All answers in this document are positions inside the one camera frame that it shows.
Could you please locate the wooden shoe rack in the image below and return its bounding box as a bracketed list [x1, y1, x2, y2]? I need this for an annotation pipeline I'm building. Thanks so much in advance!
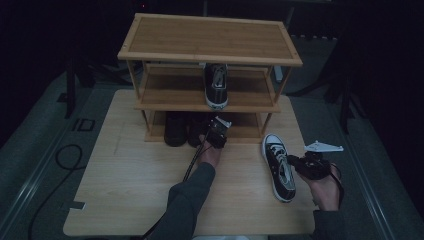
[117, 12, 304, 144]

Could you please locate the black and white sneaker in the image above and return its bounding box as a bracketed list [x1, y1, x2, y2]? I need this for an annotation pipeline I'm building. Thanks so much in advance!
[203, 63, 230, 111]
[261, 133, 297, 204]

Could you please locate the person's left hand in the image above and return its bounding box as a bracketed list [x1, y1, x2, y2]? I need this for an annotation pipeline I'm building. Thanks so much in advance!
[198, 134, 225, 169]

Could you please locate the grey metal post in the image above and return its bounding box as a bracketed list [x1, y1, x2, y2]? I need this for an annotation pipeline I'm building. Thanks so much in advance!
[273, 65, 285, 83]

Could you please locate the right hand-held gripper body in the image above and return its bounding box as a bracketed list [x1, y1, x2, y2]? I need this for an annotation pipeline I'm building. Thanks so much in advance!
[294, 140, 345, 181]

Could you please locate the right hand-held gripper black cable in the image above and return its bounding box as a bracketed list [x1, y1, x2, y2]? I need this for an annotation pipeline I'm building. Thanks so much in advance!
[328, 162, 346, 209]

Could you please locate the person's right hand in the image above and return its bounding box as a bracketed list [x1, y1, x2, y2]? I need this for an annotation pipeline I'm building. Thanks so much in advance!
[299, 162, 343, 212]

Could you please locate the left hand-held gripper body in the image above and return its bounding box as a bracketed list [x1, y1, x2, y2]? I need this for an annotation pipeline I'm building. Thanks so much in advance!
[205, 115, 233, 150]

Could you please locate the black metal stand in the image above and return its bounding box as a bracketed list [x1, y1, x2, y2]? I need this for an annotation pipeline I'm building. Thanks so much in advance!
[56, 59, 98, 120]
[323, 74, 368, 135]

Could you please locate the black cable on floor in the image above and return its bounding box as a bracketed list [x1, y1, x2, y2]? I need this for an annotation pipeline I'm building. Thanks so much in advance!
[28, 143, 84, 240]

